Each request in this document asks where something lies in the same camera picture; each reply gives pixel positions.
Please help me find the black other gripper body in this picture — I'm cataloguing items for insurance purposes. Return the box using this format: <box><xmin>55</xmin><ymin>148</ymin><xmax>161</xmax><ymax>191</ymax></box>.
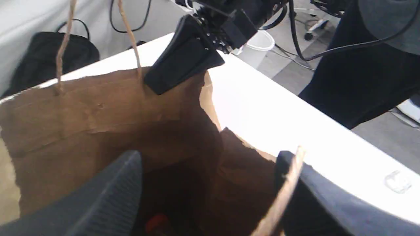
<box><xmin>194</xmin><ymin>0</ymin><xmax>288</xmax><ymax>54</ymax></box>

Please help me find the white bucket on floor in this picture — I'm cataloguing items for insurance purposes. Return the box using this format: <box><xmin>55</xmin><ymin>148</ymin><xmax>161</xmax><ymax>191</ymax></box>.
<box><xmin>232</xmin><ymin>31</ymin><xmax>275</xmax><ymax>69</ymax></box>

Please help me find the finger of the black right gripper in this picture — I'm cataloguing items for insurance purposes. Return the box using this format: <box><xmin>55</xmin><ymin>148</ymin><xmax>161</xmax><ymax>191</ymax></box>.
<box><xmin>144</xmin><ymin>15</ymin><xmax>225</xmax><ymax>95</ymax></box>

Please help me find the clear tube with orange cap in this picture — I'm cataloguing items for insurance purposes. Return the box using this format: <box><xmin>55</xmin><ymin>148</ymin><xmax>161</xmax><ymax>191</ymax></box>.
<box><xmin>145</xmin><ymin>214</ymin><xmax>173</xmax><ymax>236</ymax></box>

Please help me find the person's dark torso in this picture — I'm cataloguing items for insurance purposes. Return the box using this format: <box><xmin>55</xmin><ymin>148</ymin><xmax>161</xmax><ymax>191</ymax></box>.
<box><xmin>299</xmin><ymin>0</ymin><xmax>419</xmax><ymax>129</ymax></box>

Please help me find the black handbag behind table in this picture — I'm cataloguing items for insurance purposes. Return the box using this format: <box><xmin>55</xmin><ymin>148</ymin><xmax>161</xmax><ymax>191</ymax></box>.
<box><xmin>1</xmin><ymin>18</ymin><xmax>100</xmax><ymax>98</ymax></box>

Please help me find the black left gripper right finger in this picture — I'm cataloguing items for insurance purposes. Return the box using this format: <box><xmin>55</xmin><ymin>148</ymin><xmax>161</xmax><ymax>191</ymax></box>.
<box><xmin>281</xmin><ymin>157</ymin><xmax>419</xmax><ymax>236</ymax></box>

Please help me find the brown paper bag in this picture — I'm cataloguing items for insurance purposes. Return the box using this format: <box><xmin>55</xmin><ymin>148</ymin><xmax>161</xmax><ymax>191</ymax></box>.
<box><xmin>0</xmin><ymin>0</ymin><xmax>307</xmax><ymax>236</ymax></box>

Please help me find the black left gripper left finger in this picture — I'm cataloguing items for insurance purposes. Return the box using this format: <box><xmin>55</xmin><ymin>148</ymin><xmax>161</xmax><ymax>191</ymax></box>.
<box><xmin>1</xmin><ymin>150</ymin><xmax>142</xmax><ymax>236</ymax></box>

